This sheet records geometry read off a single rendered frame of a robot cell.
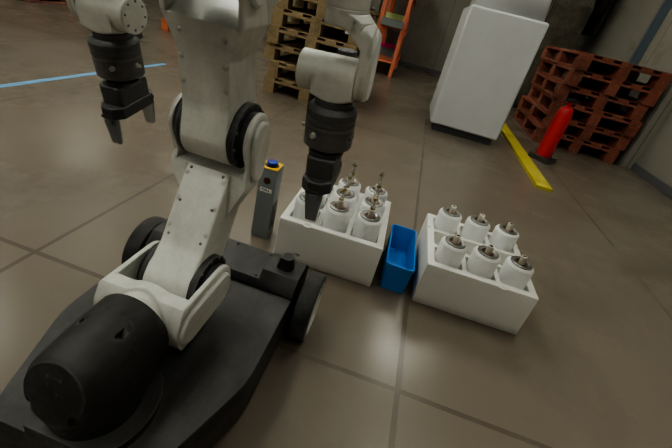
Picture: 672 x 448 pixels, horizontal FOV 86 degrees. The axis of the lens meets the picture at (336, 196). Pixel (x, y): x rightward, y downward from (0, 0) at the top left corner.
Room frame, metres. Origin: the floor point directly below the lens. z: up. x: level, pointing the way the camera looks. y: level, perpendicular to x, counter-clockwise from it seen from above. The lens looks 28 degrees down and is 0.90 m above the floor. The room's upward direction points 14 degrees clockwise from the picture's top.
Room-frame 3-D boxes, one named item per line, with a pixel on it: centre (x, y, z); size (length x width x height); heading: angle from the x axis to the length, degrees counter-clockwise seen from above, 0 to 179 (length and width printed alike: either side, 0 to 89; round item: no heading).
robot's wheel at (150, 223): (0.88, 0.53, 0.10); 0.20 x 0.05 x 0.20; 172
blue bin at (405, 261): (1.22, -0.31, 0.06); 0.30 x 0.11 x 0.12; 174
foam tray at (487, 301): (1.23, -0.59, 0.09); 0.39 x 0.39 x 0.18; 84
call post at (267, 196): (1.24, 0.26, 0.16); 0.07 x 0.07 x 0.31; 84
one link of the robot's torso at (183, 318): (0.57, 0.30, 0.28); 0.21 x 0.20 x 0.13; 172
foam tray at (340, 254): (1.28, -0.03, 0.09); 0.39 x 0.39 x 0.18; 84
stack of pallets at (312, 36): (4.06, 0.49, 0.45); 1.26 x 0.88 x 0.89; 174
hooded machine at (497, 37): (3.97, -1.10, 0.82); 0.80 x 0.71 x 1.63; 171
